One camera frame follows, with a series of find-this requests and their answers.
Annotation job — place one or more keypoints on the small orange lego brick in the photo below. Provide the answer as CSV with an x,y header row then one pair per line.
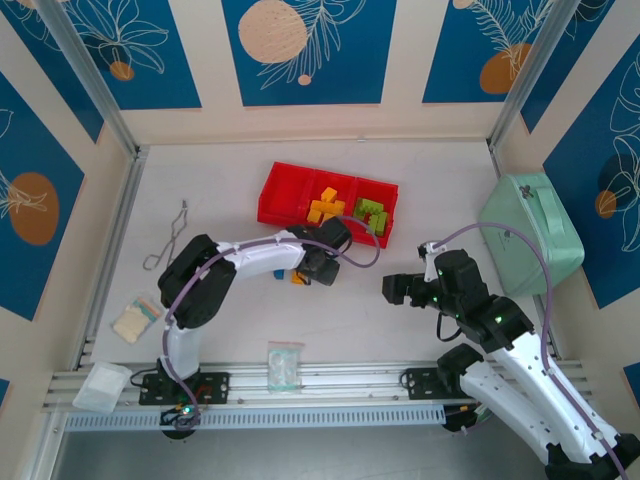
x,y
300,279

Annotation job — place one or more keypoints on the green lego brick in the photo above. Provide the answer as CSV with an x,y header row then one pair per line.
x,y
382,222
371,229
370,204
361,214

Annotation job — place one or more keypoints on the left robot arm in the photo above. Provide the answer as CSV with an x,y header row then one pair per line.
x,y
200,280

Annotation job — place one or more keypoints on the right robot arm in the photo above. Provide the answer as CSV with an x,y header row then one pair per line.
x,y
525,395

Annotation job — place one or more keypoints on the blue lego brick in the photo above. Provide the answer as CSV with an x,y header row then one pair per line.
x,y
279,274

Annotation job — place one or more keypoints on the clear zip bag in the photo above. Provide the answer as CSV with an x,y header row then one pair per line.
x,y
285,367

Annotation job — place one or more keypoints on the mint green zip case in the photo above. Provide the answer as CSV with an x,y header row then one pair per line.
x,y
550,260

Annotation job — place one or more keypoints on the clear bag cream pieces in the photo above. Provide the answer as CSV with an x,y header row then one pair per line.
x,y
134,320

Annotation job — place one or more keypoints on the small circuit board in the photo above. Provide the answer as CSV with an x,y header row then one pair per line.
x,y
182,414

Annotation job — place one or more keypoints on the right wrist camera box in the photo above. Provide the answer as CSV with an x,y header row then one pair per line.
x,y
429,252

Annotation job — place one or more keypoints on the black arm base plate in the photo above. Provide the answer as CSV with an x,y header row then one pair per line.
x,y
420,385
220,380

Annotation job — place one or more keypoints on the aluminium mounting rail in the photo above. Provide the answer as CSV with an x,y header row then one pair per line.
x,y
350,380

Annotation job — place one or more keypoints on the blue floral wall panel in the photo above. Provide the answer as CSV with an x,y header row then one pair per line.
x,y
557,70
30,150
150,75
60,85
600,240
350,75
460,50

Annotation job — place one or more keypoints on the aluminium frame post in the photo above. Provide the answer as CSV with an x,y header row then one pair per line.
x,y
532,70
86,70

